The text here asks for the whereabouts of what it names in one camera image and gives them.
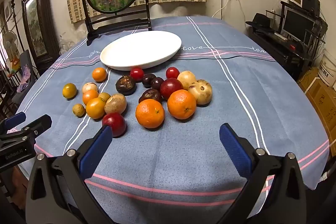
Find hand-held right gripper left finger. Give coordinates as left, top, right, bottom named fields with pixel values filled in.
left=25, top=124, right=113, bottom=224

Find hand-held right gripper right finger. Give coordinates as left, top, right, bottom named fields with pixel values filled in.
left=219, top=123, right=307, bottom=224

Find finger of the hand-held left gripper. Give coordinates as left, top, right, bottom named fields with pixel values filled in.
left=0, top=112, right=27, bottom=135
left=0, top=114, right=52, bottom=147

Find glossy red round fruit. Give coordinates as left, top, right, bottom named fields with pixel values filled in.
left=102, top=112, right=127, bottom=138

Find small round orange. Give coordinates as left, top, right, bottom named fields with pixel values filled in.
left=86, top=97, right=106, bottom=119
left=82, top=90, right=99, bottom=105
left=92, top=67, right=107, bottom=83

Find yellow-green small citrus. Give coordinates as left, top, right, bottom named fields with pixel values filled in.
left=62, top=83, right=77, bottom=99

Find speckled tan oval fruit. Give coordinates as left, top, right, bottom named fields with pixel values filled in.
left=104, top=93, right=127, bottom=114

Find pale pink round fruit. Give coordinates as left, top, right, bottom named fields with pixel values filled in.
left=82, top=82, right=98, bottom=94

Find large orange mandarin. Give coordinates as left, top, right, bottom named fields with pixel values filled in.
left=135, top=99, right=165, bottom=129
left=167, top=89, right=197, bottom=120

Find tan spotted round fruit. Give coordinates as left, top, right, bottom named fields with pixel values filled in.
left=188, top=79, right=213, bottom=105

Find pale yellow round fruit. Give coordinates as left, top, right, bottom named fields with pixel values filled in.
left=177, top=70, right=196, bottom=90

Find dark purple plum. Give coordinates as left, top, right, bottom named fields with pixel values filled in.
left=142, top=73, right=156, bottom=88
left=150, top=77, right=165, bottom=90

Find white oval plate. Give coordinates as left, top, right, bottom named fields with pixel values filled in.
left=100, top=30, right=182, bottom=71

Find purple cloth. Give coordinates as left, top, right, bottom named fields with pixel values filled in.
left=17, top=64, right=34, bottom=93

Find dark chair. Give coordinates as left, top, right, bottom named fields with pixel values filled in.
left=10, top=49, right=40, bottom=106

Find white electric fan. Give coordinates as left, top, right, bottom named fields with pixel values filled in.
left=1, top=30, right=20, bottom=56

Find clear plastic bags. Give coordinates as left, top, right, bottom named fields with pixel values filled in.
left=59, top=35, right=76, bottom=55

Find cardboard box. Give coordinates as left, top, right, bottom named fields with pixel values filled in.
left=299, top=67, right=336, bottom=156

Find dark wood framed painting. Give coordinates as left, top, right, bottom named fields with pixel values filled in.
left=20, top=0, right=61, bottom=64

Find black desk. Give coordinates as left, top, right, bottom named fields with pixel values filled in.
left=245, top=1, right=328, bottom=80

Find white bucket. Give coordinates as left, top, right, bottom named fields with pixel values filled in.
left=318, top=49, right=336, bottom=85

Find black hat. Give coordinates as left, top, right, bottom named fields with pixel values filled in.
left=245, top=13, right=275, bottom=29

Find black computer monitor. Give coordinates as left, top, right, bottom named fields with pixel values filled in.
left=282, top=8, right=315, bottom=42

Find black speaker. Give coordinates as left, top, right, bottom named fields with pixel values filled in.
left=302, top=0, right=321, bottom=17

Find white cable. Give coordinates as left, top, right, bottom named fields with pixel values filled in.
left=211, top=0, right=231, bottom=18

